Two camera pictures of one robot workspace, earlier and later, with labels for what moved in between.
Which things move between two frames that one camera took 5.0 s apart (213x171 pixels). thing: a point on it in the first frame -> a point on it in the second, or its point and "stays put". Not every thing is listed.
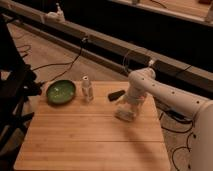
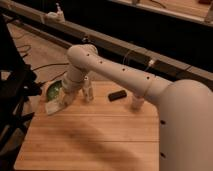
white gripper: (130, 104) -> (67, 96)
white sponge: (124, 113) -> (52, 107)
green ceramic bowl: (61, 91) stays put
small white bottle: (86, 88) stays put
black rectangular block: (114, 95) stays put
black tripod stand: (17, 83) stays put
